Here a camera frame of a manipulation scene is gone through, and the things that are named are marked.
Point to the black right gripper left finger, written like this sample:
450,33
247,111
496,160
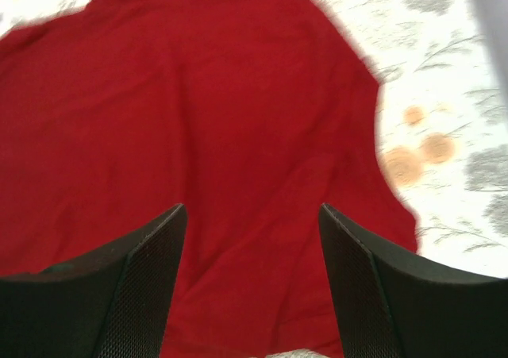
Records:
113,301

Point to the dark red t shirt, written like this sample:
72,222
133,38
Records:
251,113

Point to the floral patterned table mat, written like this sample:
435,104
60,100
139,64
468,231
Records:
438,84

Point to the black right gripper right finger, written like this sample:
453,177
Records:
390,302

